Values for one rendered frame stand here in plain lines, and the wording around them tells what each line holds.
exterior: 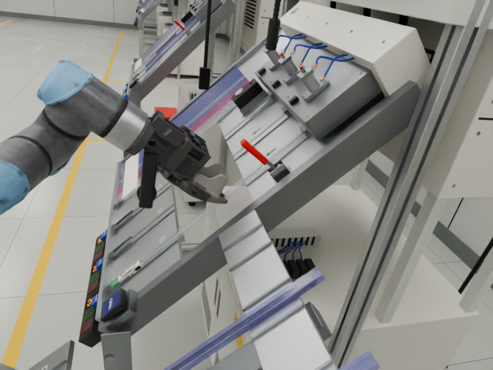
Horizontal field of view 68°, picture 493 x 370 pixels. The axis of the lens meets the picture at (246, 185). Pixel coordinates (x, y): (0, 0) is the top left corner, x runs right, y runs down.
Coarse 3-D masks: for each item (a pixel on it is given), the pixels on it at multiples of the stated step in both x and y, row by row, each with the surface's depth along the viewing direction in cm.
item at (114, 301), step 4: (112, 296) 66; (116, 296) 66; (108, 300) 66; (112, 300) 66; (116, 300) 65; (104, 304) 66; (108, 304) 66; (112, 304) 65; (116, 304) 64; (104, 308) 66; (108, 308) 65; (112, 308) 64; (104, 312) 65; (108, 312) 64
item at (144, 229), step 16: (160, 176) 100; (160, 192) 93; (128, 208) 99; (144, 208) 93; (160, 208) 87; (176, 208) 84; (128, 224) 93; (144, 224) 88; (160, 224) 83; (176, 224) 78; (128, 240) 86; (144, 240) 82; (160, 240) 78; (112, 256) 85; (128, 256) 82; (160, 256) 74; (176, 256) 70; (144, 272) 74; (160, 272) 70; (112, 288) 78; (128, 288) 74
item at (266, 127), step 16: (256, 64) 109; (256, 80) 101; (240, 112) 94; (256, 112) 88; (272, 112) 83; (224, 128) 94; (240, 128) 88; (256, 128) 83; (272, 128) 79; (288, 128) 75; (240, 144) 83; (256, 144) 79; (272, 144) 75; (304, 144) 68; (320, 144) 65; (240, 160) 79; (256, 160) 75; (288, 160) 68; (304, 160) 65; (256, 192) 67
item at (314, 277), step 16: (320, 272) 41; (288, 288) 42; (304, 288) 41; (272, 304) 41; (240, 320) 42; (256, 320) 41; (224, 336) 42; (192, 352) 43; (208, 352) 42; (176, 368) 43
